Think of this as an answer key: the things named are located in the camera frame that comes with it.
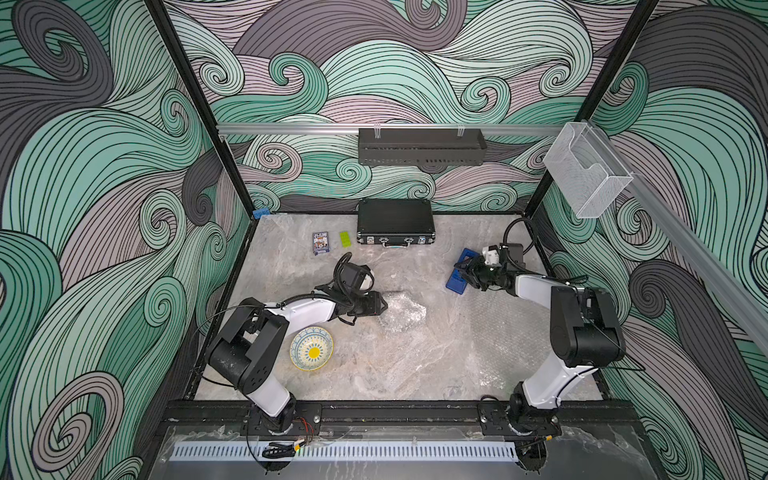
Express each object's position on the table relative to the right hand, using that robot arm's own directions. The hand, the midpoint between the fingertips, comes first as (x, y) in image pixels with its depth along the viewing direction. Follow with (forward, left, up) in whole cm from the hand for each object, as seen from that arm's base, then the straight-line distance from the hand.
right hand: (454, 268), depth 95 cm
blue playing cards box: (+16, +47, -6) cm, 50 cm away
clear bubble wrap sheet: (-16, +18, -1) cm, 24 cm away
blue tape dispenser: (-4, -1, -2) cm, 4 cm away
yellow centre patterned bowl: (-24, +44, -6) cm, 51 cm away
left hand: (-12, +23, -2) cm, 26 cm away
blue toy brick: (+33, +75, -7) cm, 83 cm away
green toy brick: (+17, +37, -6) cm, 42 cm away
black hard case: (+23, +18, -3) cm, 29 cm away
